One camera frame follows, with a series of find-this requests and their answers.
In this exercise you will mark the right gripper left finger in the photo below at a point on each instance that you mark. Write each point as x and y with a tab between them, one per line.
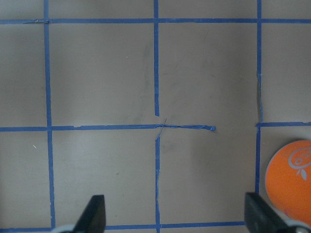
92	219

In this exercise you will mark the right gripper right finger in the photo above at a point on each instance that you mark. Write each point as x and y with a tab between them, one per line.
259	217

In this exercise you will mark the large orange can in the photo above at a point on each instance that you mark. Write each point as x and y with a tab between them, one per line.
288	180

